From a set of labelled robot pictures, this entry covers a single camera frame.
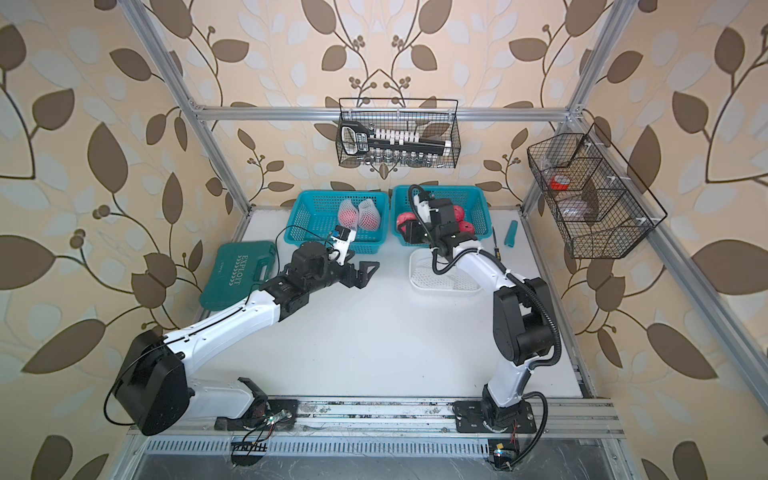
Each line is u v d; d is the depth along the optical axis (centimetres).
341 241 69
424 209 80
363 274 71
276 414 74
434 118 91
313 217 119
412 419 75
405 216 88
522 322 48
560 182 81
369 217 108
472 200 113
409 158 88
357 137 83
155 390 41
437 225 71
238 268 97
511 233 113
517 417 68
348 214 109
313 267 62
